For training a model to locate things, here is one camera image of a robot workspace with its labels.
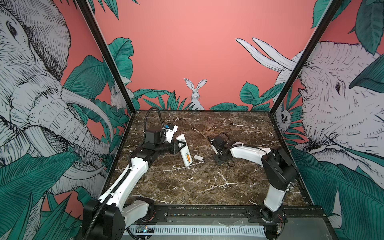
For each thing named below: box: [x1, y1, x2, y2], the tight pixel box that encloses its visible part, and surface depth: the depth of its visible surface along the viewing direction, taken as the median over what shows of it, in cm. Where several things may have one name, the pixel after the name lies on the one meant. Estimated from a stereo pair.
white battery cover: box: [193, 154, 204, 161], surface depth 97 cm
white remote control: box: [175, 133, 193, 168], surface depth 79 cm
